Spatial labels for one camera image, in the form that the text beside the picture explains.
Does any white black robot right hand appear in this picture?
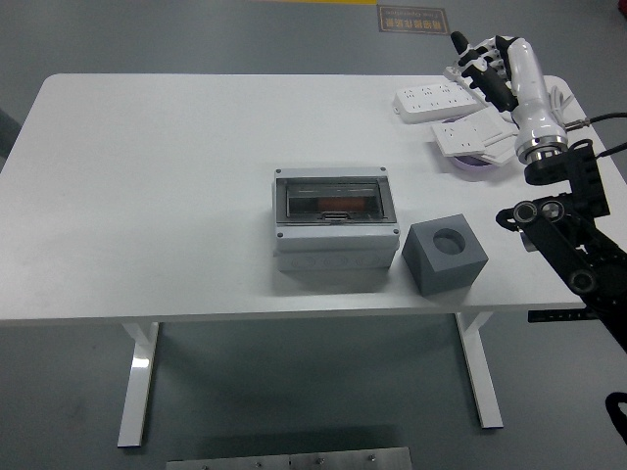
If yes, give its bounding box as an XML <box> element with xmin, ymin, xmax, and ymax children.
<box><xmin>449</xmin><ymin>31</ymin><xmax>569</xmax><ymax>158</ymax></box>

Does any transparent hinged box lid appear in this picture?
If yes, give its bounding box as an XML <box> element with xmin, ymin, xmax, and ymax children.
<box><xmin>274</xmin><ymin>176</ymin><xmax>396</xmax><ymax>225</ymax></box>

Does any orange cylindrical battery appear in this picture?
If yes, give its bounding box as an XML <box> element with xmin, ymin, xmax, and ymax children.
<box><xmin>315</xmin><ymin>196</ymin><xmax>368</xmax><ymax>212</ymax></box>

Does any grey electrical enclosure box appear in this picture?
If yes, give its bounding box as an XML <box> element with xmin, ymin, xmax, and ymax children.
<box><xmin>271</xmin><ymin>166</ymin><xmax>401</xmax><ymax>273</ymax></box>

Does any white flat socket panel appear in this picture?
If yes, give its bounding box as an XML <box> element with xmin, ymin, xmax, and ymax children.
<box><xmin>464</xmin><ymin>110</ymin><xmax>520</xmax><ymax>165</ymax></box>

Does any short white power strip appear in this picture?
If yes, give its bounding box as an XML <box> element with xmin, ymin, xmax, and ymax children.
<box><xmin>430</xmin><ymin>121</ymin><xmax>491</xmax><ymax>159</ymax></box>

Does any long white power strip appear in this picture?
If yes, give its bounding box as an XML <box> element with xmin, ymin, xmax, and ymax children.
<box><xmin>391</xmin><ymin>80</ymin><xmax>491</xmax><ymax>124</ymax></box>

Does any purple round disc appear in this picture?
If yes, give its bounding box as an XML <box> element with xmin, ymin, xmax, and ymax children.
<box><xmin>450</xmin><ymin>155</ymin><xmax>497</xmax><ymax>171</ymax></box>

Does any brown floor sign sticker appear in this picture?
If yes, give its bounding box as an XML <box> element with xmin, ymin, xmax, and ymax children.
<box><xmin>376</xmin><ymin>5</ymin><xmax>451</xmax><ymax>36</ymax></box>

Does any grey block with round hole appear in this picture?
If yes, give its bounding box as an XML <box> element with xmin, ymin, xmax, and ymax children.
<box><xmin>401</xmin><ymin>213</ymin><xmax>489</xmax><ymax>298</ymax></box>

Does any black table control panel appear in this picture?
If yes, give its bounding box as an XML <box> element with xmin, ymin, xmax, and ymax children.
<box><xmin>527</xmin><ymin>307</ymin><xmax>597</xmax><ymax>323</ymax></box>

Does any white table leg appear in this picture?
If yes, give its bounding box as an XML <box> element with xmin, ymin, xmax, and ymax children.
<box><xmin>117</xmin><ymin>321</ymin><xmax>161</xmax><ymax>447</ymax></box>
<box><xmin>455</xmin><ymin>311</ymin><xmax>505</xmax><ymax>430</ymax></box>

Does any grey metal plate with screws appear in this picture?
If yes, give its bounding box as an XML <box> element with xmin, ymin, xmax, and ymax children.
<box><xmin>166</xmin><ymin>446</ymin><xmax>411</xmax><ymax>470</ymax></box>

